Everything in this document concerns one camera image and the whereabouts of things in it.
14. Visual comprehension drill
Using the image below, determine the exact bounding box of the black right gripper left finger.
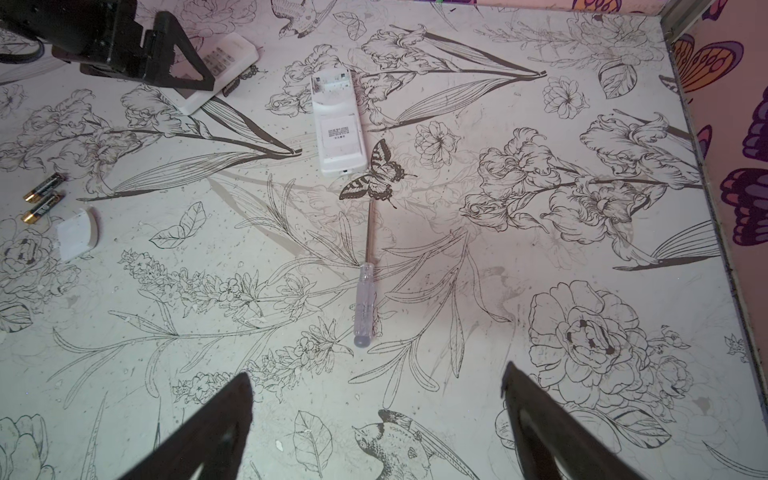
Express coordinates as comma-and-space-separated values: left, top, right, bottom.
123, 372, 253, 479

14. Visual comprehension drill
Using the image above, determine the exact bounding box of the clear handle screwdriver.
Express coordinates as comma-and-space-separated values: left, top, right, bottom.
353, 200, 375, 348

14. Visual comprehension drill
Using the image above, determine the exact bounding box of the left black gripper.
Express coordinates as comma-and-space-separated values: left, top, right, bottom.
0, 0, 216, 92

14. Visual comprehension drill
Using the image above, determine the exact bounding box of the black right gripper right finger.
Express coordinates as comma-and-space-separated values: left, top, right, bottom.
501, 362, 640, 479

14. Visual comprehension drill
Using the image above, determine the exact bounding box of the aluminium cage frame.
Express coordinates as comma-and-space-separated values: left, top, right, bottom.
660, 0, 713, 43

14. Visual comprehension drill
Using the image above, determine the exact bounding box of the white battery cover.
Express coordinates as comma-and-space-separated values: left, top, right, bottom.
56, 209, 99, 262

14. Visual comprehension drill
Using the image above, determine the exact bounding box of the black gold AAA battery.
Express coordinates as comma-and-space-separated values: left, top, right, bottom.
24, 173, 66, 203

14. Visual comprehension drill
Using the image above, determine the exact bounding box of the white remote control far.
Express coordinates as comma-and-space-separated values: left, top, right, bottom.
160, 33, 259, 115

